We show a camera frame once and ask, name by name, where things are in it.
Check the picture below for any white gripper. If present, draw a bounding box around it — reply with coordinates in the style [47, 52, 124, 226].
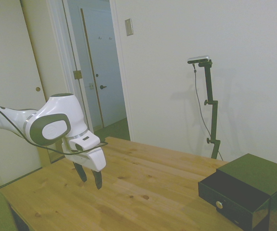
[61, 140, 107, 191]

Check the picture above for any black drawer with silver knob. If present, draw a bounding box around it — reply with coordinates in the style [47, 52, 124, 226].
[198, 171, 272, 231]

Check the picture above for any black drawer cabinet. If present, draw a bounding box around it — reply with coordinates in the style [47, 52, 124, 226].
[216, 153, 277, 231]

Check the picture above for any pale blue hallway door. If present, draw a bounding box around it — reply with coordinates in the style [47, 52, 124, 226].
[80, 6, 127, 128]

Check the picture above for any white closet door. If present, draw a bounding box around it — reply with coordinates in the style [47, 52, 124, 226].
[20, 0, 68, 167]

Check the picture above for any open white door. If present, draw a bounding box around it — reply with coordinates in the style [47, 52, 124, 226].
[65, 0, 105, 135]

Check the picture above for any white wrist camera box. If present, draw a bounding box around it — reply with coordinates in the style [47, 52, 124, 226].
[68, 133, 101, 153]

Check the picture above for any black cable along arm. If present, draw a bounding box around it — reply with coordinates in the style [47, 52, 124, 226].
[0, 100, 109, 154]

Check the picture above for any black camera stand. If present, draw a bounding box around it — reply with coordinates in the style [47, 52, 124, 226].
[198, 60, 222, 160]

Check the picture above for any metal light switch plate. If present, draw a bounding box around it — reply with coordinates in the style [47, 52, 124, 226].
[124, 18, 134, 37]

